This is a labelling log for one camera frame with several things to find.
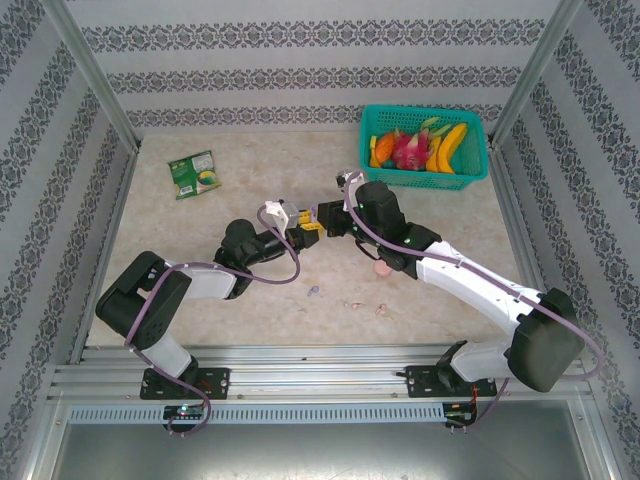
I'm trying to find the aluminium mounting rail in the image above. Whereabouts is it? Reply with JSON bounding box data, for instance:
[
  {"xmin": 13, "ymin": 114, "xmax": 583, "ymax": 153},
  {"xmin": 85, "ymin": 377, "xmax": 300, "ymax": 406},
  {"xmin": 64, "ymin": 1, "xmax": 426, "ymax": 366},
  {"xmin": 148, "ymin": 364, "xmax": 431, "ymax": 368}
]
[{"xmin": 47, "ymin": 343, "xmax": 599, "ymax": 401}]

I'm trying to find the aluminium frame post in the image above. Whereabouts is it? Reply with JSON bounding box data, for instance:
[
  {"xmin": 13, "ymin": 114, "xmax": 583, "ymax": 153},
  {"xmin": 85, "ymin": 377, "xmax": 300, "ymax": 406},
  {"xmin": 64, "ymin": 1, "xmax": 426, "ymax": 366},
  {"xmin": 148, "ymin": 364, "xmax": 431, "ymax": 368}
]
[
  {"xmin": 487, "ymin": 0, "xmax": 591, "ymax": 149},
  {"xmin": 42, "ymin": 0, "xmax": 144, "ymax": 151}
]

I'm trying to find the slotted grey cable duct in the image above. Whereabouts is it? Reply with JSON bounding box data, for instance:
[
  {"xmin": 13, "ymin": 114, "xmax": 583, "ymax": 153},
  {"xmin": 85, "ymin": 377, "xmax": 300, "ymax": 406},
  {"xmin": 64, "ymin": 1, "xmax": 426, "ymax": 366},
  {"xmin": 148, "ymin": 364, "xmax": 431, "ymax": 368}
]
[{"xmin": 67, "ymin": 403, "xmax": 447, "ymax": 426}]

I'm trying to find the aluminium side rail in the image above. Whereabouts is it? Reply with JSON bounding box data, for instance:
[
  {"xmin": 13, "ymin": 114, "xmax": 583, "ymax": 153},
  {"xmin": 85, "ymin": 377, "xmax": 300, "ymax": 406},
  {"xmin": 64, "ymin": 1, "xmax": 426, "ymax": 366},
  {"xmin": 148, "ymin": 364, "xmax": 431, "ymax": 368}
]
[
  {"xmin": 488, "ymin": 142, "xmax": 570, "ymax": 361},
  {"xmin": 69, "ymin": 142, "xmax": 144, "ymax": 366}
]

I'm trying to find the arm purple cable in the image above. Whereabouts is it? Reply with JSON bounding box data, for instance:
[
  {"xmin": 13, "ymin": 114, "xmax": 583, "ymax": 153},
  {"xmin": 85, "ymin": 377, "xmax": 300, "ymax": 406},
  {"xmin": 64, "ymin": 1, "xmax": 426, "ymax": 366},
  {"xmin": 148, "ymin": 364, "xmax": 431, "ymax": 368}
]
[
  {"xmin": 124, "ymin": 205, "xmax": 301, "ymax": 439},
  {"xmin": 343, "ymin": 171, "xmax": 606, "ymax": 432}
]

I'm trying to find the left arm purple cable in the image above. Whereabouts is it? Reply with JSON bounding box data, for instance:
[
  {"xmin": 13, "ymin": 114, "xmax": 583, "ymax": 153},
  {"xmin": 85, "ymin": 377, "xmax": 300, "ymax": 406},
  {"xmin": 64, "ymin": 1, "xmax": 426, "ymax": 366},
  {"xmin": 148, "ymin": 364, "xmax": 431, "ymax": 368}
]
[{"xmin": 124, "ymin": 205, "xmax": 301, "ymax": 439}]

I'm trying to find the pink dragon fruit toy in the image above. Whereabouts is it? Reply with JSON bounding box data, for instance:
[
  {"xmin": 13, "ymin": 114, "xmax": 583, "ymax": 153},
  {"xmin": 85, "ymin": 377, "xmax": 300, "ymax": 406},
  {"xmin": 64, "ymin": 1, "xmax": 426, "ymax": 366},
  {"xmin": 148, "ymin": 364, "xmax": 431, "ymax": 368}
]
[{"xmin": 391, "ymin": 117, "xmax": 454, "ymax": 173}]

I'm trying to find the right aluminium side rail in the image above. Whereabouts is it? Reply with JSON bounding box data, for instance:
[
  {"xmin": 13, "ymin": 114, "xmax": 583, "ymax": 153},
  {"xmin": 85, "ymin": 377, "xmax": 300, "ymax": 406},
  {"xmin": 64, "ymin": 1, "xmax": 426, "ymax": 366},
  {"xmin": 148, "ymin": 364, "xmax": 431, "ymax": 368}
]
[{"xmin": 488, "ymin": 142, "xmax": 570, "ymax": 361}]

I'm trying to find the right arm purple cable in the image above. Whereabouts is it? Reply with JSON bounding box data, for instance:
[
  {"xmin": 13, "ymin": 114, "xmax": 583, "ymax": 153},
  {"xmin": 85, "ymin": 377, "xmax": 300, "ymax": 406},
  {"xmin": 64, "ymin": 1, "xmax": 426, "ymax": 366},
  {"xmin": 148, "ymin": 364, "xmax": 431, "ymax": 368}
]
[{"xmin": 343, "ymin": 171, "xmax": 606, "ymax": 432}]

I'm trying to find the grey metal panel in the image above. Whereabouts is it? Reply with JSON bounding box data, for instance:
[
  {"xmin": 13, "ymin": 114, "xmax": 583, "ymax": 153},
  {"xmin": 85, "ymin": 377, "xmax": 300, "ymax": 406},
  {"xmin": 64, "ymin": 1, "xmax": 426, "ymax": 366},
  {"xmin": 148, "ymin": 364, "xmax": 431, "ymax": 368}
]
[{"xmin": 47, "ymin": 399, "xmax": 619, "ymax": 480}]

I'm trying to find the teal plastic basket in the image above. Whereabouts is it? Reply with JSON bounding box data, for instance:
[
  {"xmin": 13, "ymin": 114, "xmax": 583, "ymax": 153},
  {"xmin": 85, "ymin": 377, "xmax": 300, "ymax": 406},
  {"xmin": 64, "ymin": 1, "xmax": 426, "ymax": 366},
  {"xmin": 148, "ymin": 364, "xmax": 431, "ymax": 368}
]
[{"xmin": 359, "ymin": 103, "xmax": 489, "ymax": 192}]

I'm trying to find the left aluminium side rail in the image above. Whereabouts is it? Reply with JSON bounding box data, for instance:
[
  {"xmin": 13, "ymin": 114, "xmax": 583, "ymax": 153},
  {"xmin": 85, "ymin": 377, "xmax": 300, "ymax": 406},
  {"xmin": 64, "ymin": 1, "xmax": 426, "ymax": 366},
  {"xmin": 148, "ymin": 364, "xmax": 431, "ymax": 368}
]
[{"xmin": 69, "ymin": 142, "xmax": 144, "ymax": 366}]

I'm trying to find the green snack packet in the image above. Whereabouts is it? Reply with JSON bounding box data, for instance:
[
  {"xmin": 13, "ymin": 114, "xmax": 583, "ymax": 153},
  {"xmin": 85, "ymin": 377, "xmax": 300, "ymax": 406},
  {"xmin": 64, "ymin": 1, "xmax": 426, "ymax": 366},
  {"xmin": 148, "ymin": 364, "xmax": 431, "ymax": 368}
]
[{"xmin": 167, "ymin": 151, "xmax": 224, "ymax": 201}]

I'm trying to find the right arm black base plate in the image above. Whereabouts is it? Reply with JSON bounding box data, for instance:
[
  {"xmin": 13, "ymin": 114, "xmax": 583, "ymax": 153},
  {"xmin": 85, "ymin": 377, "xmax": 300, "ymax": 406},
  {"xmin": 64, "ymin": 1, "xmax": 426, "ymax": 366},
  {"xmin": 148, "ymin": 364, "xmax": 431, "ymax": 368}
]
[{"xmin": 403, "ymin": 364, "xmax": 495, "ymax": 400}]

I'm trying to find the orange fruit toy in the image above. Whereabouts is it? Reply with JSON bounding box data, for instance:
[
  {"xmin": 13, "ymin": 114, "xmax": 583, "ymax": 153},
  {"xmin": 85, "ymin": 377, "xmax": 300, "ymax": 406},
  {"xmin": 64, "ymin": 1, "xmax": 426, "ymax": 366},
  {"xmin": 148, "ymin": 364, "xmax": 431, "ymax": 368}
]
[{"xmin": 374, "ymin": 133, "xmax": 399, "ymax": 166}]

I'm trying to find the right aluminium frame post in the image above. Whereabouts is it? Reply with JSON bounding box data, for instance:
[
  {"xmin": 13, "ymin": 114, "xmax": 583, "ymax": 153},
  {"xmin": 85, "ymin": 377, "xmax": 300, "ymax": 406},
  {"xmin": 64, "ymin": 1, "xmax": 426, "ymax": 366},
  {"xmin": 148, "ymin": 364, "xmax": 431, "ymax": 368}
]
[{"xmin": 487, "ymin": 0, "xmax": 591, "ymax": 149}]

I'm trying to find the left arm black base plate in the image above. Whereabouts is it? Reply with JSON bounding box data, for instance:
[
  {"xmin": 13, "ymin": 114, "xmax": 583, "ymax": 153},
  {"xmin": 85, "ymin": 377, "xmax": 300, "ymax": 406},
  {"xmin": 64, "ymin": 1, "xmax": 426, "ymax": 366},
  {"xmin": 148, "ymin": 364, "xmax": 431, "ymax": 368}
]
[{"xmin": 139, "ymin": 367, "xmax": 232, "ymax": 401}]

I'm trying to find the yellow banana toy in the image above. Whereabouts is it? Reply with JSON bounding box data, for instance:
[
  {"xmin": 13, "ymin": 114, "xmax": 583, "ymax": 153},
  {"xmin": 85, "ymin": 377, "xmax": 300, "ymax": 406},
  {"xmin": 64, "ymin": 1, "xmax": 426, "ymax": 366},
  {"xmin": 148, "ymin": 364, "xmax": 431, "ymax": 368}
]
[{"xmin": 433, "ymin": 122, "xmax": 470, "ymax": 175}]

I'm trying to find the left aluminium frame post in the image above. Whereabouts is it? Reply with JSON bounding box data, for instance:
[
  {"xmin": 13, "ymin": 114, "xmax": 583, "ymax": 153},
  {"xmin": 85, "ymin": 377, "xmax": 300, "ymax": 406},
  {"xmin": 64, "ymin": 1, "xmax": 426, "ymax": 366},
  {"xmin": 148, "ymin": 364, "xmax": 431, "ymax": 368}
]
[{"xmin": 42, "ymin": 0, "xmax": 144, "ymax": 151}]

